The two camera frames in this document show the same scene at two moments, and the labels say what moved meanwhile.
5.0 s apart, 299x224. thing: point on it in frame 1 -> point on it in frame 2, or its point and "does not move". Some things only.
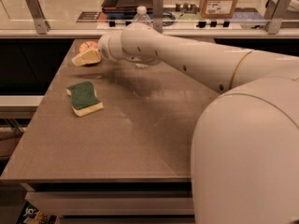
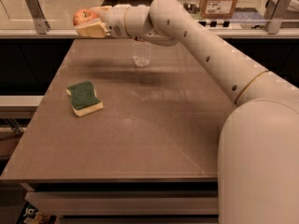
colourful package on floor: [31, 215] does not move
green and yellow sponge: [84, 99] does not move
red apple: [86, 45] -> [84, 15]
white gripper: [104, 48] -> [115, 21]
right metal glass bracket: [276, 10] does not move
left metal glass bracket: [34, 4] does not move
